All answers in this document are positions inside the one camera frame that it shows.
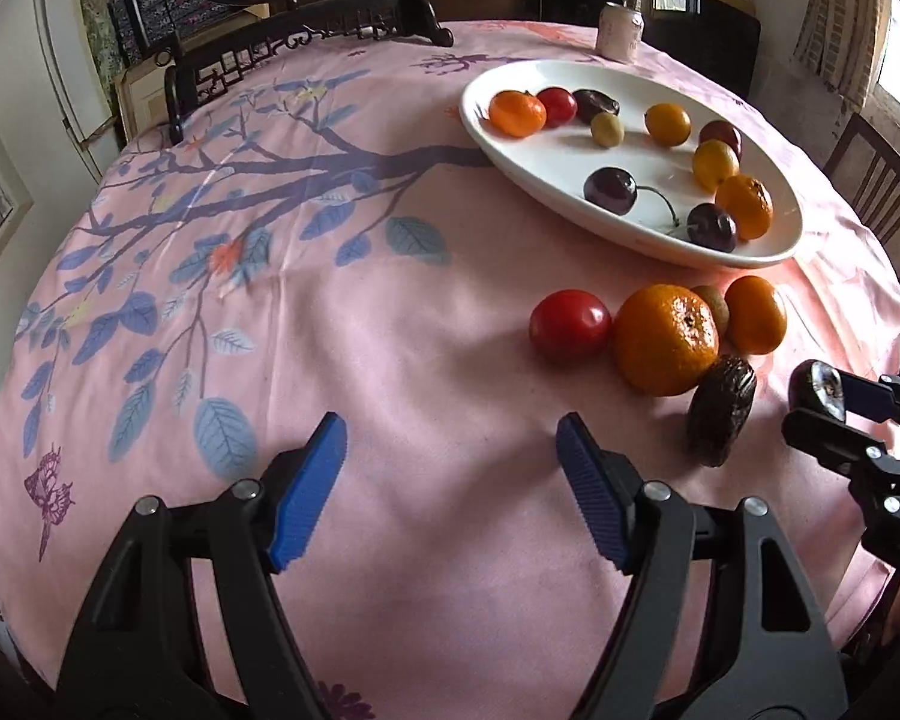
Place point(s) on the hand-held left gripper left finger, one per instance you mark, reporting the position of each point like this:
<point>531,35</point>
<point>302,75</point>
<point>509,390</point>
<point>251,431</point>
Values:
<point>307,487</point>

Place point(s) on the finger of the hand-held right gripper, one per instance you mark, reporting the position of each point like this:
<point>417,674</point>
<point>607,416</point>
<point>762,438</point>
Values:
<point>832,439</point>
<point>866,397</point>

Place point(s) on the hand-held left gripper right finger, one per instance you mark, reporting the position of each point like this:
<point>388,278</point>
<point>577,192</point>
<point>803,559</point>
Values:
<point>592,495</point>

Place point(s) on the dark round passion fruit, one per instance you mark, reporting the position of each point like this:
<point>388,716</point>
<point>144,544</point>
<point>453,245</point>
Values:
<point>814,390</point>

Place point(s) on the orange mandarin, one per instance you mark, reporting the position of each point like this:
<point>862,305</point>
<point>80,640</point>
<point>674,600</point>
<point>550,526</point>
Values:
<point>744,206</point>
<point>755,313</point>

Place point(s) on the dark red cherry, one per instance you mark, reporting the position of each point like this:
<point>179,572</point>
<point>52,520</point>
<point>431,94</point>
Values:
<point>712,227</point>
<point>611,190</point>
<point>721,135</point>

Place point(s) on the yellow-orange citrus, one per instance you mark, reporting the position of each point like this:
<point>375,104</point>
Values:
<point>715,164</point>
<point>667,124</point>

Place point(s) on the white oval plate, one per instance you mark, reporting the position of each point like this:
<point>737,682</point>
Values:
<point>540,157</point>

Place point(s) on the orange tomato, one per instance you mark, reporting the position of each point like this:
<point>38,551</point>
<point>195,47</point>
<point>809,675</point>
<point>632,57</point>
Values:
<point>517,113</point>

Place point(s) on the red cherry tomato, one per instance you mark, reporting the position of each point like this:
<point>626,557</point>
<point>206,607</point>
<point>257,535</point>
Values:
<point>570,325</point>
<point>556,106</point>

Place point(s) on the dark red date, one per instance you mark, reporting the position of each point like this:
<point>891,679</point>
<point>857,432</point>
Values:
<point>596,103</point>

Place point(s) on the large bumpy tangerine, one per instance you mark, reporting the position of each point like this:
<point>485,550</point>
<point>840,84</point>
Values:
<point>667,339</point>

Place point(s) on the pink printed tablecloth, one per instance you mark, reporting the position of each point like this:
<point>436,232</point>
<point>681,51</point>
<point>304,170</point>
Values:
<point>390,330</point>

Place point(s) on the small brown kiwi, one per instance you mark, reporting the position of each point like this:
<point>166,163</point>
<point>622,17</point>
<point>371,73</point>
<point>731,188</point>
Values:
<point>714,304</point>

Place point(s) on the dark wooden chair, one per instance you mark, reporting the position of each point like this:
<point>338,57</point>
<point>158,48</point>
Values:
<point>881,142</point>

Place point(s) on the beige patterned curtain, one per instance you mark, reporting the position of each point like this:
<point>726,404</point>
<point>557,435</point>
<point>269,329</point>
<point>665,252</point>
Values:
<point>840,15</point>

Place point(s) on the black glossy cabinet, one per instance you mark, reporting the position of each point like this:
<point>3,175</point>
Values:
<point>690,37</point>

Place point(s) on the white ceramic jar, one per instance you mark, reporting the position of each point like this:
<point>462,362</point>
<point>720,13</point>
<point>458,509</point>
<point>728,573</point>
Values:
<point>621,31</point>

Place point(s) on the white leaning board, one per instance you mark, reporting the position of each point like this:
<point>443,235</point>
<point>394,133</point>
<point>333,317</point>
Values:
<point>60,67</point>

